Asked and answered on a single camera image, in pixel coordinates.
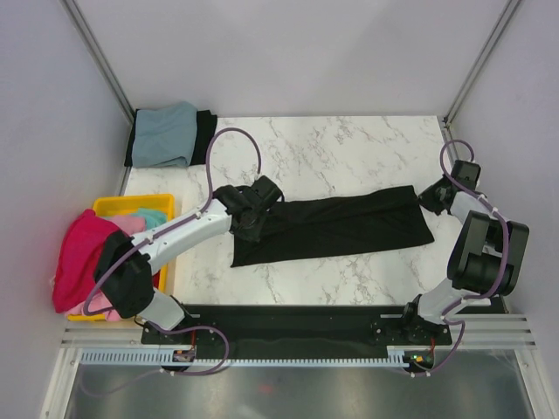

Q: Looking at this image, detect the black t-shirt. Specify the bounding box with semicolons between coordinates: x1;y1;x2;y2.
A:
231;185;434;268
123;110;217;168

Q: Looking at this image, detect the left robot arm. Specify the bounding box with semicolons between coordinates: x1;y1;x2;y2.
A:
92;176;284;343

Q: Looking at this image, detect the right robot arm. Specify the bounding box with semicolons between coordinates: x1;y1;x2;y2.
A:
399;186;529;344

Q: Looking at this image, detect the folded black t-shirt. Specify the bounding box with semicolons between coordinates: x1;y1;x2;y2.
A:
123;110;217;168

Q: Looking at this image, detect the teal t-shirt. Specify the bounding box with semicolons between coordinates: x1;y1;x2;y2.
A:
132;208;168;230

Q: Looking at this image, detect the folded light blue t-shirt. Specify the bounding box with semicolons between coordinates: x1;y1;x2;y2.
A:
130;102;197;168

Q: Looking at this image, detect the yellow plastic bin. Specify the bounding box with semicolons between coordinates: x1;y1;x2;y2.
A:
66;194;176;322

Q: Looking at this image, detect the magenta t-shirt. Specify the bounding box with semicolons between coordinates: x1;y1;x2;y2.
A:
52;209;120;313

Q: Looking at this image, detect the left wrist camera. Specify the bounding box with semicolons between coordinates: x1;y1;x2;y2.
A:
252;175;283;205

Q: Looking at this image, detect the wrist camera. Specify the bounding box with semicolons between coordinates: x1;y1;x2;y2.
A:
252;175;283;205
451;160;481;191

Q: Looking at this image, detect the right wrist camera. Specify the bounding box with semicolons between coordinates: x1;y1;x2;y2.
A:
451;160;481;191

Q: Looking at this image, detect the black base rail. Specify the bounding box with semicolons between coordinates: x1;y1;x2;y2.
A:
141;305;452;355

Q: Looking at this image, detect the white cable duct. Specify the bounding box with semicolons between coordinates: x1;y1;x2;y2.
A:
79;346;409;367

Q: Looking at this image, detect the left aluminium frame post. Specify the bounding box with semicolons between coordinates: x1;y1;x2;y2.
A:
60;0;134;122

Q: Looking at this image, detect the aluminium frame post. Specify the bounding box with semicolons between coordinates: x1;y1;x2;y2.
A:
440;0;523;129
60;0;134;122

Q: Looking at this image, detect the right aluminium frame post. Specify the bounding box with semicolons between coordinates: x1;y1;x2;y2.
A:
440;0;523;129

